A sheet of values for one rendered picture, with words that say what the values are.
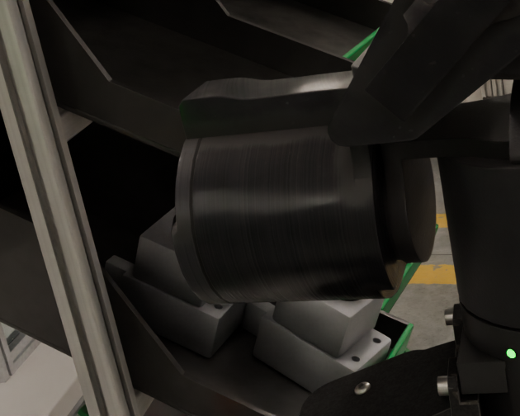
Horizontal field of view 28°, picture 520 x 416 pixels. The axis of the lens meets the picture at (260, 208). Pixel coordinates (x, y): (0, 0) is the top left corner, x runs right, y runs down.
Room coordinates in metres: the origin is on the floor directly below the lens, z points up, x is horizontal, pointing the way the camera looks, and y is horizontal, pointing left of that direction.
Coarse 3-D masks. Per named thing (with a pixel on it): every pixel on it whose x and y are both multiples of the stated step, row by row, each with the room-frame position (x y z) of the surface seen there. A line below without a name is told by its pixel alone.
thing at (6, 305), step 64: (0, 128) 0.63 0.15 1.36; (0, 192) 0.65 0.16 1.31; (128, 192) 0.64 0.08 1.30; (0, 256) 0.53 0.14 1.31; (128, 256) 0.61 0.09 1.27; (0, 320) 0.54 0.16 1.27; (128, 320) 0.49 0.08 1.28; (384, 320) 0.56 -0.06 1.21; (192, 384) 0.48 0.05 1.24; (256, 384) 0.51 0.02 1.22
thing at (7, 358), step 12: (0, 324) 1.30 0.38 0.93; (0, 336) 1.29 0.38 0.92; (24, 336) 1.34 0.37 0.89; (0, 348) 1.28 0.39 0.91; (12, 348) 1.31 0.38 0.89; (24, 348) 1.34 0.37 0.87; (0, 360) 1.28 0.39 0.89; (12, 360) 1.31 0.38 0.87; (24, 360) 1.33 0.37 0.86; (0, 372) 1.27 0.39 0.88; (12, 372) 1.29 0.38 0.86
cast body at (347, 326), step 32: (256, 320) 0.55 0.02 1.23; (288, 320) 0.51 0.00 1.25; (320, 320) 0.50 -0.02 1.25; (352, 320) 0.49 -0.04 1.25; (256, 352) 0.53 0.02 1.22; (288, 352) 0.52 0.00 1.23; (320, 352) 0.50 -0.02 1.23; (352, 352) 0.50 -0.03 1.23; (384, 352) 0.52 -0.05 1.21; (320, 384) 0.50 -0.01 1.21
